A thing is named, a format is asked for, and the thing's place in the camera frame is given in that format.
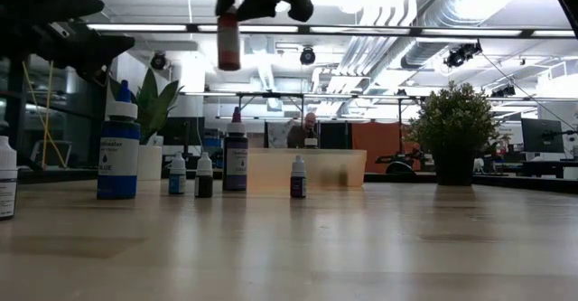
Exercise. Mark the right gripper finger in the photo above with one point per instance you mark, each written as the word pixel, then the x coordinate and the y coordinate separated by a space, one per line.
pixel 262 8
pixel 223 0

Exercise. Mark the large pink food colouring bottle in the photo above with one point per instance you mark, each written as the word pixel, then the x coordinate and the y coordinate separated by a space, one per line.
pixel 229 43

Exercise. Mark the small purple dropper bottle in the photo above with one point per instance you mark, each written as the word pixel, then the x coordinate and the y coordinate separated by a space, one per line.
pixel 298 185

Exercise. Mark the large blue food colouring bottle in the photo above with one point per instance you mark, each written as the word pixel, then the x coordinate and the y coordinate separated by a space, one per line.
pixel 118 156

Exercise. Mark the large purple food colouring bottle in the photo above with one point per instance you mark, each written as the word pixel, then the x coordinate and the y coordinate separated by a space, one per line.
pixel 235 165

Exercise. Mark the snake plant white pot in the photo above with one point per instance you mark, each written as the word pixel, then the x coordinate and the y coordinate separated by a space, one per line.
pixel 153 106

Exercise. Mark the black beam with light strips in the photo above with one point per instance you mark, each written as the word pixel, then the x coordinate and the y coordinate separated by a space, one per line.
pixel 415 31

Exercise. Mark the black screen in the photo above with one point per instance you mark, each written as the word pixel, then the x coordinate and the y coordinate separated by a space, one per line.
pixel 189 131

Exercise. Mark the small blue dropper bottle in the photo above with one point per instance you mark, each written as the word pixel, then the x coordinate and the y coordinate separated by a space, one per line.
pixel 177 183

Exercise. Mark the orange partition panel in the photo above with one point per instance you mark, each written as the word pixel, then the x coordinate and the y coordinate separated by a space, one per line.
pixel 379 143

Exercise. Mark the orange translucent plastic bin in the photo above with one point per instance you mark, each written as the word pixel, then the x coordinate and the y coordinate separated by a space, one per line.
pixel 275 170

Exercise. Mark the black spotlight cluster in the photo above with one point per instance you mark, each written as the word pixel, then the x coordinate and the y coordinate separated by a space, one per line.
pixel 460 56
pixel 503 91

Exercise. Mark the bushy green plant black pot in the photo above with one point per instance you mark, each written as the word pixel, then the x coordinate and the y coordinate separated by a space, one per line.
pixel 451 111

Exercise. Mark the black computer monitor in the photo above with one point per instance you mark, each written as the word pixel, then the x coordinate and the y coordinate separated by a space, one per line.
pixel 542 136

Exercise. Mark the black office desk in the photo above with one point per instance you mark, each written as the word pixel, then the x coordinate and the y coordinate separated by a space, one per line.
pixel 546 167

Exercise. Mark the round black camera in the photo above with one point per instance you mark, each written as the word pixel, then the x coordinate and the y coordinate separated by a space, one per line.
pixel 158 61
pixel 307 56

